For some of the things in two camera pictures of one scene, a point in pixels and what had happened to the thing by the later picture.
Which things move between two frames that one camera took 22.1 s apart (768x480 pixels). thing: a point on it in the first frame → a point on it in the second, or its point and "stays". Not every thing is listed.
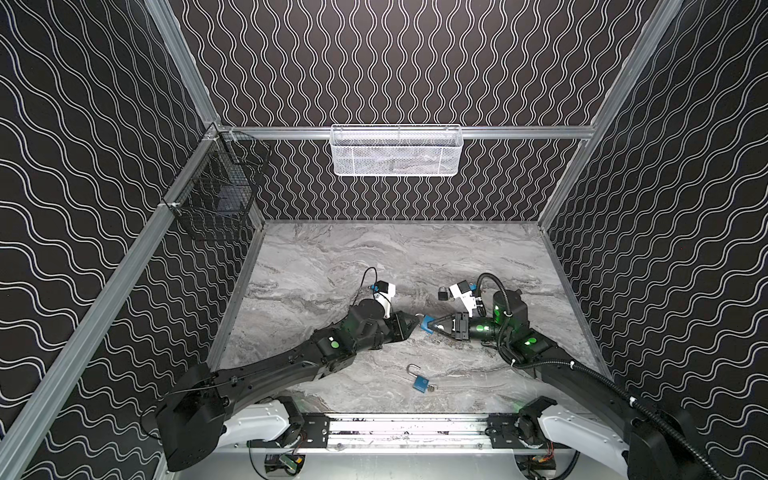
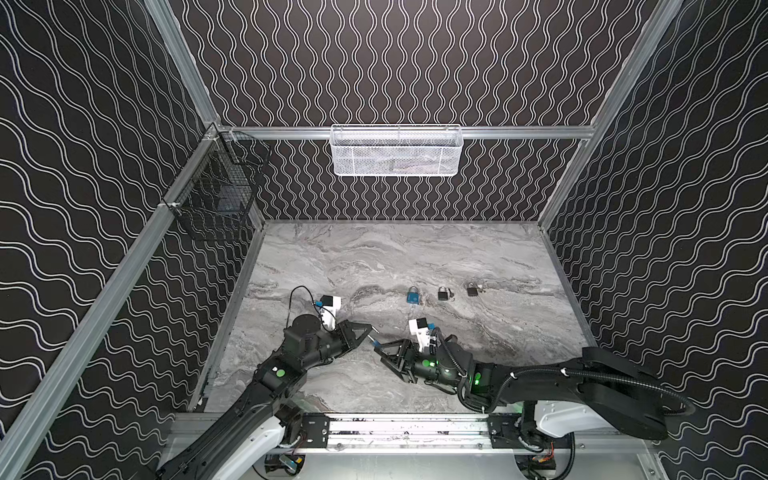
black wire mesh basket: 215,194 stays
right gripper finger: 443,318 → 393,348
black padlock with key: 445,295 stays
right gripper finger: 443,331 → 398,371
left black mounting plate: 315,434 stays
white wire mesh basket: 396,150 stays
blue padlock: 424,324 → 413,295
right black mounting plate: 502,430 stays
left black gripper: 393,327 → 341,338
